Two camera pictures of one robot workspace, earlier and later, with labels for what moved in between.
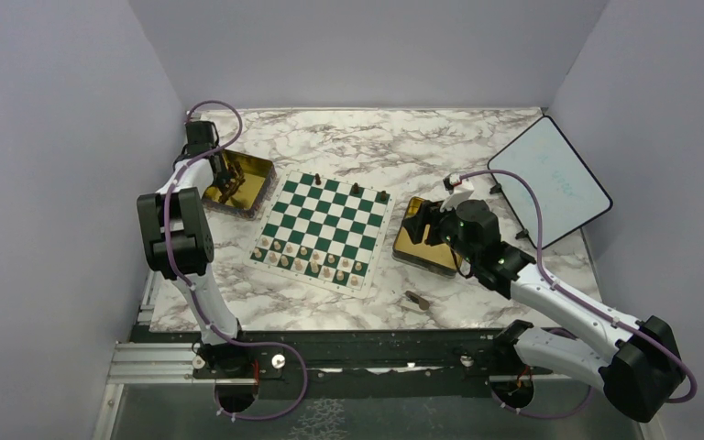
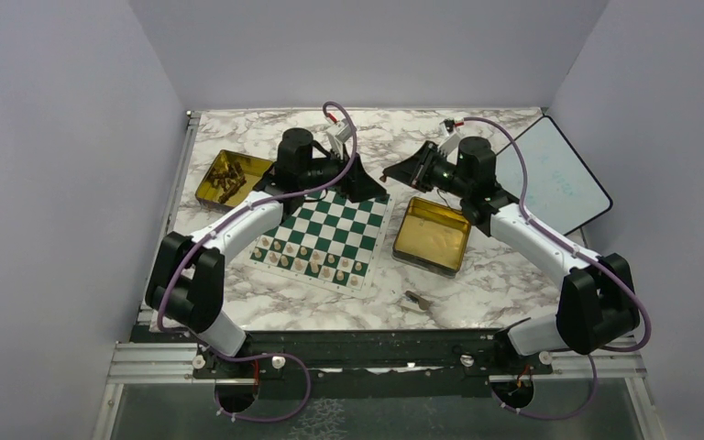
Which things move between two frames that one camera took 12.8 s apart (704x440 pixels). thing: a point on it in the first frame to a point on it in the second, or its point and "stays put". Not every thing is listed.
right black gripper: [429, 213] to [414, 170]
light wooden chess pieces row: [309, 260] stays put
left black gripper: [222, 176] to [359, 186]
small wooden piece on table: [423, 302] stays put
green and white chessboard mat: [323, 229] stays put
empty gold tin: [423, 255] stays put
